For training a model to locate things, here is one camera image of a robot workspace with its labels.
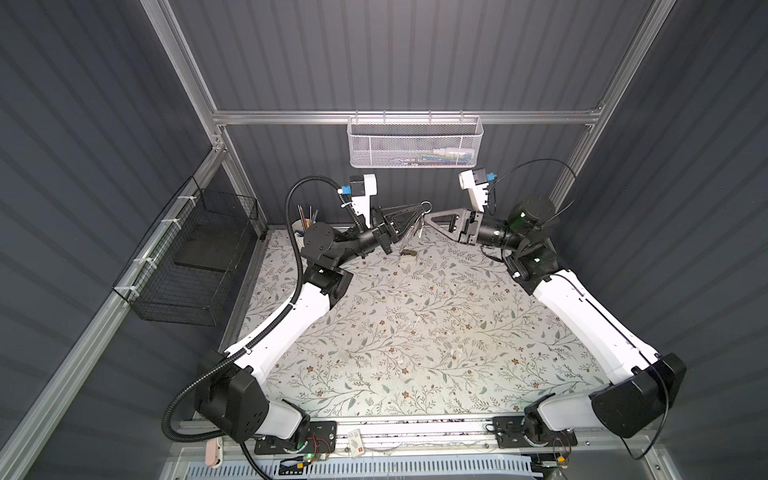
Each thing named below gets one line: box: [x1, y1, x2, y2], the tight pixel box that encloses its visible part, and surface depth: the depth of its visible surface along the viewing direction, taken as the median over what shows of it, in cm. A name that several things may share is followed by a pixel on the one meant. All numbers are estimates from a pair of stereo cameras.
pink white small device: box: [205, 437, 223, 469], surface depth 71 cm
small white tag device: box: [347, 428, 365, 458], surface depth 74 cm
